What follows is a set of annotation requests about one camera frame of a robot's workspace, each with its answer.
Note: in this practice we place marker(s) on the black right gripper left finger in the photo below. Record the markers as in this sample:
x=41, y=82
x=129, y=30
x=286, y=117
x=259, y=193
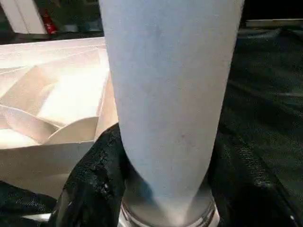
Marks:
x=94, y=184

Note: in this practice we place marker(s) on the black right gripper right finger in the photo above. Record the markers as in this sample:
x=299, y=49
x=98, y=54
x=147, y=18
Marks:
x=248, y=189

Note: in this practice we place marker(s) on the white plastic table top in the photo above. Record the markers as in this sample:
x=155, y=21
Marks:
x=59, y=82

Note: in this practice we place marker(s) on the white plastic table leg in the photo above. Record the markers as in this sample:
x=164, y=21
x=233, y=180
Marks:
x=170, y=82

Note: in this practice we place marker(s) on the black mat cloth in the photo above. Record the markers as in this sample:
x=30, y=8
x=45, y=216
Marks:
x=267, y=82

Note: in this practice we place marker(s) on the red bottle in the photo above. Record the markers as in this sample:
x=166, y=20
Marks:
x=49, y=23

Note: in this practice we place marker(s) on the grey low shelf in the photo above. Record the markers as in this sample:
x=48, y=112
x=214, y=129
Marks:
x=272, y=23

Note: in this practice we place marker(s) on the white glass-door cabinet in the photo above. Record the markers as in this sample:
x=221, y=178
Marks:
x=23, y=16

